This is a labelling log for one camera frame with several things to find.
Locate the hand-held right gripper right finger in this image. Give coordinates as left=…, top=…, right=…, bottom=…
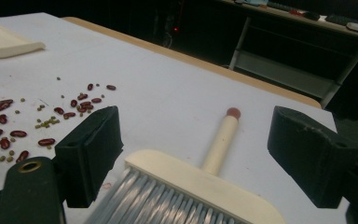
left=267, top=105, right=358, bottom=209

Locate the cream brush with red-tipped handle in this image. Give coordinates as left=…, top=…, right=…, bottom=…
left=85, top=106, right=288, bottom=224

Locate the desk with white metal frame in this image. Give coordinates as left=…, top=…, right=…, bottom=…
left=220, top=0, right=358, bottom=109

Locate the small red item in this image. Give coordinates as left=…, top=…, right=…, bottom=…
left=288, top=8, right=306, bottom=17

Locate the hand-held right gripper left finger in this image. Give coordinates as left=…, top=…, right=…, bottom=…
left=54, top=105, right=125, bottom=209

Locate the cream plastic dustpan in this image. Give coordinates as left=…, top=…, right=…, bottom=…
left=0, top=17, right=47, bottom=60

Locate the wooden table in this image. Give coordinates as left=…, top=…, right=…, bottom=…
left=62, top=16, right=323, bottom=109

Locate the pale blue item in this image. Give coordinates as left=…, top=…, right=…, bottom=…
left=234, top=0, right=269, bottom=7

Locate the pile of red-brown debris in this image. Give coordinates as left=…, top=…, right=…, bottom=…
left=0, top=76, right=117, bottom=169

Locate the dark keyboard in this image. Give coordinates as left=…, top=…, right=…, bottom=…
left=325, top=13, right=358, bottom=35

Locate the small black item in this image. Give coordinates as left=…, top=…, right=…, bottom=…
left=304, top=10, right=321, bottom=21

